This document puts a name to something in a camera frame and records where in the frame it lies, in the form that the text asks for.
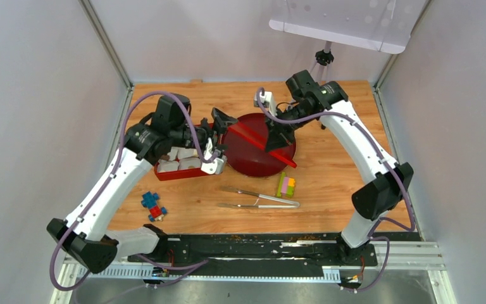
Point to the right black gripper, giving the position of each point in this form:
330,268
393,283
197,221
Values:
278,136

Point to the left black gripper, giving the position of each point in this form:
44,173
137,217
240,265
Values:
221,121

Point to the red box lid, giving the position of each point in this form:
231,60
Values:
259,141

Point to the red chocolate box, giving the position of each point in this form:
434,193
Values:
176,172

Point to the metal tongs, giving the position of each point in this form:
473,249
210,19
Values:
262,201

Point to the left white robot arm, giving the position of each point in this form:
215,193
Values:
84,234

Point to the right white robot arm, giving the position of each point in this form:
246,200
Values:
385,180

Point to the dark red round tray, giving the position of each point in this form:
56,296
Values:
246,158

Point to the green pink toy blocks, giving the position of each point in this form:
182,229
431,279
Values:
286,186

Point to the grey tripod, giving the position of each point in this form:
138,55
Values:
323,60

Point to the blue red toy car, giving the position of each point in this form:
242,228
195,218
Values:
150,202

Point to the white board on tripod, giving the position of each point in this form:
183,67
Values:
378,25

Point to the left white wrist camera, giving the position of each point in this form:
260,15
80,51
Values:
215,163

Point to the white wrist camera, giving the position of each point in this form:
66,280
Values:
215,163
267,100

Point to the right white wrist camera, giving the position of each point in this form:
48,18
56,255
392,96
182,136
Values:
267,100

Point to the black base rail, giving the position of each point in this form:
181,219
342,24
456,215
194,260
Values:
295,255

